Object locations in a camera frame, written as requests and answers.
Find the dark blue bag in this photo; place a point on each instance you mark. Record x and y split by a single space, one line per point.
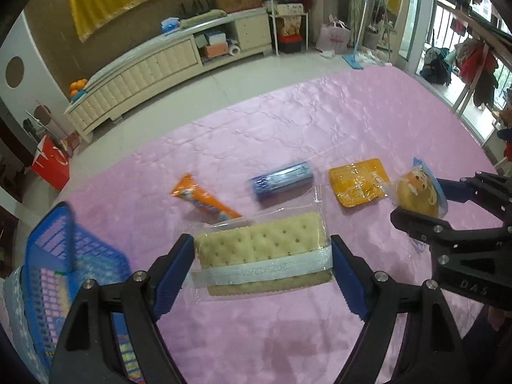
438 66

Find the round brown wall disc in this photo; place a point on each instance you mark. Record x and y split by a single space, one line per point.
43 115
15 72

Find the blue tissue box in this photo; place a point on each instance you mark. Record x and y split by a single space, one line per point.
170 24

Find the cream tv cabinet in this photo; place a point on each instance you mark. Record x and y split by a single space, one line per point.
140 72

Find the red paper bag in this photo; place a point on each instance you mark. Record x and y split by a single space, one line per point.
50 164

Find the red crate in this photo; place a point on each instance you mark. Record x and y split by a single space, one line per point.
290 44

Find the paper towel roll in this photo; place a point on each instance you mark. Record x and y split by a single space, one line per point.
235 49

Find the hanging clothes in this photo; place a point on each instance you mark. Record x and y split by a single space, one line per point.
480 64

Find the blue plastic basket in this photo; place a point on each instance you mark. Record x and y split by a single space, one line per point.
48 240

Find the pile of oranges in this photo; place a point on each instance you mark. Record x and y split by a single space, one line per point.
78 86

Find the yellow cake snack packet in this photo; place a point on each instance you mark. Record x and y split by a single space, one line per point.
416 192

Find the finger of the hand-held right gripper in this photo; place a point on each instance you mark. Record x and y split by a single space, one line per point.
460 190
416 222

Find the black router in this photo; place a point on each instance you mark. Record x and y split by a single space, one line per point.
196 7

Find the white metal rack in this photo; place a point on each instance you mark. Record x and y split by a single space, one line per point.
274 8

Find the blue plate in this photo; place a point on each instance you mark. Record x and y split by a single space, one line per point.
79 96

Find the orange box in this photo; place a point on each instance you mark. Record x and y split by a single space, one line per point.
214 51

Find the orange snack bar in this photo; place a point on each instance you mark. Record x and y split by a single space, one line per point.
200 198

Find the blue snack packet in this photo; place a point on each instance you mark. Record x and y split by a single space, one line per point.
280 180

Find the pink bag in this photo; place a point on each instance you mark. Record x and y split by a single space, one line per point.
334 36

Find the orange snack packet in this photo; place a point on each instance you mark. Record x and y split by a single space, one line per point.
356 184

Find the person's right hand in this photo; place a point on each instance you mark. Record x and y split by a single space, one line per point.
500 318

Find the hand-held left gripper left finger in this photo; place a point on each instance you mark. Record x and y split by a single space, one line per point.
172 284

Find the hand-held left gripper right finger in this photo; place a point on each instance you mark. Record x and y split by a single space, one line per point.
352 288

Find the green folded cushion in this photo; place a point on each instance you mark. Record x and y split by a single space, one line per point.
202 19

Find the wooden balcony railing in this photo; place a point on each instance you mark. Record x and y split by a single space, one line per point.
460 14

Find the food print box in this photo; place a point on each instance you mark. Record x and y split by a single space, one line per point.
288 26

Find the blue white box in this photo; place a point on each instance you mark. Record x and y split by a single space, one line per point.
216 39

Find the blue flat mop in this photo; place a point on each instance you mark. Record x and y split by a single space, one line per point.
354 60

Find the clear cracker packet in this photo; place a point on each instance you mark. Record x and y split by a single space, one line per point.
260 244

